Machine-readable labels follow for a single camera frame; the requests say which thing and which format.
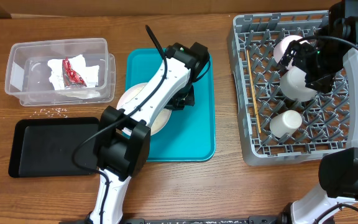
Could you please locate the white grey bowl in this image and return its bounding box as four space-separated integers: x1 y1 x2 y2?
280 67 317 102

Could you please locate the large pink plate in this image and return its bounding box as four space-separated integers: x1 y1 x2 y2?
116 83 172 136

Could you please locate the small pink saucer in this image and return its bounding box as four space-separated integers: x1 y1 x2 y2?
273 35 302 72

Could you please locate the white cup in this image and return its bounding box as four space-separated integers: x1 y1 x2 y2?
270 110 303 138

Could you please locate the wooden chopstick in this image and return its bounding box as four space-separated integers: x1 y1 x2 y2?
246 49 262 134

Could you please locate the red snack wrapper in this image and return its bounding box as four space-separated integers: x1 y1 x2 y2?
62 58 86 87

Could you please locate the black tray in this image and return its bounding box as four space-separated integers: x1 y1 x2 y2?
8 117 99 178

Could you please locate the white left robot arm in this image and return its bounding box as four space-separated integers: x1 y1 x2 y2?
71 26 211 223

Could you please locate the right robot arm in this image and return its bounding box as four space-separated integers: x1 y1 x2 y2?
277 0 358 223

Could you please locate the teal plastic tray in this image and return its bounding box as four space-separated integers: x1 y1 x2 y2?
126 49 216 162

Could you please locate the clear plastic bin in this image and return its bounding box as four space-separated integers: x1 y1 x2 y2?
5 38 116 106

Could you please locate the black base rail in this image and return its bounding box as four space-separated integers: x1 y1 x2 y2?
59 216 335 224

